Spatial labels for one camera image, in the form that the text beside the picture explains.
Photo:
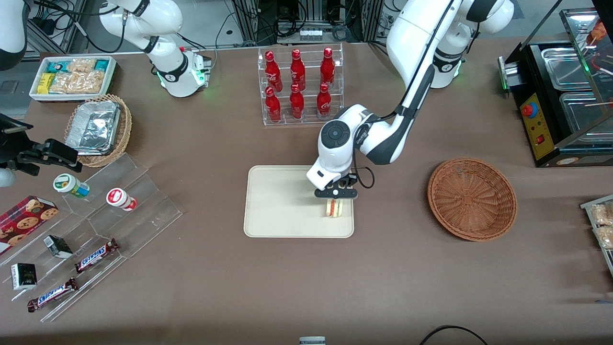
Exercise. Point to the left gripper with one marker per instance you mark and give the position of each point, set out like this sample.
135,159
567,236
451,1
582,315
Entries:
346,181

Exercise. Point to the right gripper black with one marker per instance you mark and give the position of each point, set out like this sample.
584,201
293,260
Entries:
10,149

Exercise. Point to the sandwich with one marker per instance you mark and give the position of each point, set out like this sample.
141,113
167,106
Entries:
334,208

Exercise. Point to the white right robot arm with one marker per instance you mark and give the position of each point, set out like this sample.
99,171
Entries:
163,48

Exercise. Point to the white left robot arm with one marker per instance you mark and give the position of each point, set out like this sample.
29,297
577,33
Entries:
412,57

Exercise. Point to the silver foil tray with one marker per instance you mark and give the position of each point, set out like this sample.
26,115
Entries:
93,127

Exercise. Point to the cream plastic tray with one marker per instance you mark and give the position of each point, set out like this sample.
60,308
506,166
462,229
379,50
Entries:
282,206

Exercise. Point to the light wicker basket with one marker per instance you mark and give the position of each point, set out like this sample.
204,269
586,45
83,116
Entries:
123,129

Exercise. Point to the brown wicker basket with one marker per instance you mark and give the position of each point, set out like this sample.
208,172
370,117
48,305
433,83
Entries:
471,199

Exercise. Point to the grey snack rack tray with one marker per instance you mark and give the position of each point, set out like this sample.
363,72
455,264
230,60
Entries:
586,205

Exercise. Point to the green sunflower label tub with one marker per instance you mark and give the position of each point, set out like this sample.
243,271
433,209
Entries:
69,184

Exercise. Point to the white plastic snack bin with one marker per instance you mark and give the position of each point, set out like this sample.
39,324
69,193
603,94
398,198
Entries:
36,93

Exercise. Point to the clear rice cracker bag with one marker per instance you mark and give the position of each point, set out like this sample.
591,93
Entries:
76,83
81,64

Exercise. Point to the yellow snack packet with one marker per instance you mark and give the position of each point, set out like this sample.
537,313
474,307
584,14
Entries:
45,83

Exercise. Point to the red lid white tub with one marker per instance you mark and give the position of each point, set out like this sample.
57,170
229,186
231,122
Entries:
119,198

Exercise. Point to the red tartan cookie box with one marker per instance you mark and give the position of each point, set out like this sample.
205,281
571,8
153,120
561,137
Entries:
24,220

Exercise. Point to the clear acrylic bottle rack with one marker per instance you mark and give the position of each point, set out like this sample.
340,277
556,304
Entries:
306,117

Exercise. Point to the teal snack packet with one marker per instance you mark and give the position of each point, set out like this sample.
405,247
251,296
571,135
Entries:
102,64
54,65

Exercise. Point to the red cola bottle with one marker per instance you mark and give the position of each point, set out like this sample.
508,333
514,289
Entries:
297,69
273,106
324,102
296,103
272,72
327,67

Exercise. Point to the small black white carton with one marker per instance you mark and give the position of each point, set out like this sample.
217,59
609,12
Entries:
57,246
23,276

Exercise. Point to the clear acrylic stepped shelf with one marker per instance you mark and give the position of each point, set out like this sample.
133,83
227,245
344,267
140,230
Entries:
143,211

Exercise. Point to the Snickers chocolate bar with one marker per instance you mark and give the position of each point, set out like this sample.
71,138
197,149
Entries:
96,255
52,293

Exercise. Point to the white power strip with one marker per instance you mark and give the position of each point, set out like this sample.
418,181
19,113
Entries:
311,34

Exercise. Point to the red emergency stop button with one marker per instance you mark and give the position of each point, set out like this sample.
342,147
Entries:
529,110

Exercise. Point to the black food warmer cabinet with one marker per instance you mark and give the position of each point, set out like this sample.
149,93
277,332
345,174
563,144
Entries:
541,129

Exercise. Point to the stainless steel pan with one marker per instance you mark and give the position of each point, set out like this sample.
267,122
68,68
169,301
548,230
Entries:
565,67
584,115

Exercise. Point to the clear snack bag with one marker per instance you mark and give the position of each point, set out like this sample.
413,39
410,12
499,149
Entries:
602,213
605,236

